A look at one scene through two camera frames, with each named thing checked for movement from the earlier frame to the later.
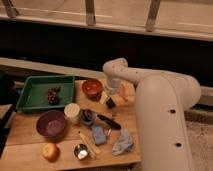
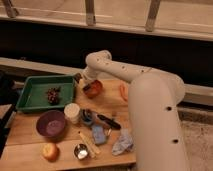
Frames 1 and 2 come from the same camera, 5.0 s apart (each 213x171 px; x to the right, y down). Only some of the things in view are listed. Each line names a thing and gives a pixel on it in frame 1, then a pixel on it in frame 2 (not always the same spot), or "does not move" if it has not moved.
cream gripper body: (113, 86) → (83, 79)
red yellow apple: (51, 152) does not move
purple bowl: (51, 123) does not move
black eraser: (110, 103) → (87, 87)
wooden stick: (90, 143) does not move
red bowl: (93, 89) does not move
